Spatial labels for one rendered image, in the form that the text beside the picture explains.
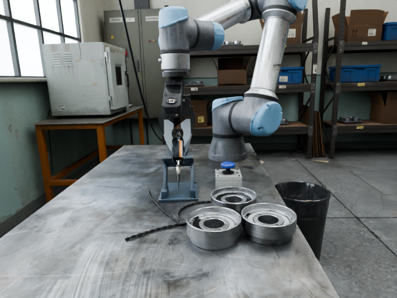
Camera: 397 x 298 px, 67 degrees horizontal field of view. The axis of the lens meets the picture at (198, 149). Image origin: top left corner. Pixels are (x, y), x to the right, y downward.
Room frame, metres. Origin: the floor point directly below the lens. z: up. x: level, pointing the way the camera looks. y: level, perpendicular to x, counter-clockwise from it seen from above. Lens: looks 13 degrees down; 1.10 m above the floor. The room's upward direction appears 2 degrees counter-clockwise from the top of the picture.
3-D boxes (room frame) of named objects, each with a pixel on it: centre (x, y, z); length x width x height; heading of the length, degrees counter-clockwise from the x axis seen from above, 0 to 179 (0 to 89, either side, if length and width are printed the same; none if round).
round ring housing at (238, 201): (0.64, -0.08, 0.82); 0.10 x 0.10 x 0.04
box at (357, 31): (4.14, -2.12, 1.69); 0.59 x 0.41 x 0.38; 92
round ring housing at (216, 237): (0.52, -0.03, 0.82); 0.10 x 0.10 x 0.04
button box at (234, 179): (0.79, -0.08, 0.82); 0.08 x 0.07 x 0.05; 177
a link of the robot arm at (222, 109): (1.12, -0.12, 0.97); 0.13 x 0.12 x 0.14; 40
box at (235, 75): (4.22, -0.48, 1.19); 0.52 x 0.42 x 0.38; 87
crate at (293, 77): (4.20, -1.14, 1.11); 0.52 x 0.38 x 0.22; 87
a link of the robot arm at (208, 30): (0.89, -0.01, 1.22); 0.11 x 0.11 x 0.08; 40
